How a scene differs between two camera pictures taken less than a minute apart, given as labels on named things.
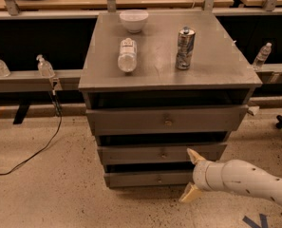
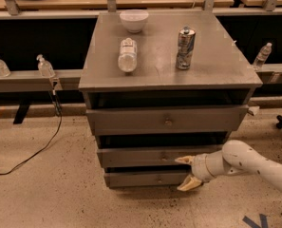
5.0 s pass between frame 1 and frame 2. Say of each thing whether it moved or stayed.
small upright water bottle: stayed
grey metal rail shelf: stayed
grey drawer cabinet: stayed
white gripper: moved
